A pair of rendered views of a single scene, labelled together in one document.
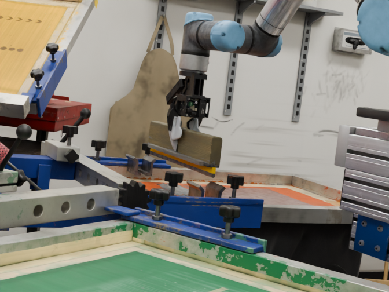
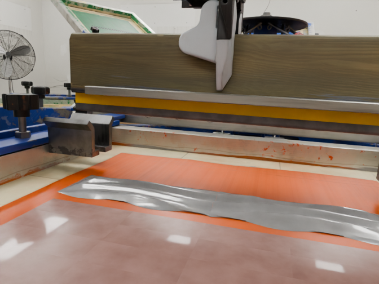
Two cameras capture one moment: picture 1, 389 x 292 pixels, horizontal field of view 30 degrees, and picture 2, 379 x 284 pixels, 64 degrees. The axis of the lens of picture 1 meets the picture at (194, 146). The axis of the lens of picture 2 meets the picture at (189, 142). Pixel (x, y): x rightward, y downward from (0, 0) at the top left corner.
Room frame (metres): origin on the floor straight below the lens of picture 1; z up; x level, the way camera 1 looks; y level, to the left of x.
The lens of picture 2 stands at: (2.14, -0.26, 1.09)
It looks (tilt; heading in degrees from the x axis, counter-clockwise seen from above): 11 degrees down; 131
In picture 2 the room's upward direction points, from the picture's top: 2 degrees clockwise
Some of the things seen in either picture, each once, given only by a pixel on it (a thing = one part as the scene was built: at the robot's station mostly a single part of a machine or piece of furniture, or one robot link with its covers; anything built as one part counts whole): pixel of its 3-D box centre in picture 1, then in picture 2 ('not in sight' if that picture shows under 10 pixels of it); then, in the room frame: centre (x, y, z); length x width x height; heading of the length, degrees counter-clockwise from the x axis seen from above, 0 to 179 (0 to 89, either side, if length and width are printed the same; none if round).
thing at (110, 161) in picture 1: (121, 170); not in sight; (2.16, 0.21, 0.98); 0.30 x 0.05 x 0.07; 116
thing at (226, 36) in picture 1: (226, 36); not in sight; (1.85, -0.05, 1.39); 0.11 x 0.11 x 0.08; 36
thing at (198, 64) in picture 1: (194, 64); not in sight; (1.92, 0.02, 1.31); 0.08 x 0.08 x 0.05
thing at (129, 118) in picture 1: (156, 110); not in sight; (4.02, 0.24, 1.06); 0.53 x 0.07 x 1.05; 116
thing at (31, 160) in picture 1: (37, 166); not in sight; (1.77, 0.38, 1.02); 0.17 x 0.06 x 0.05; 116
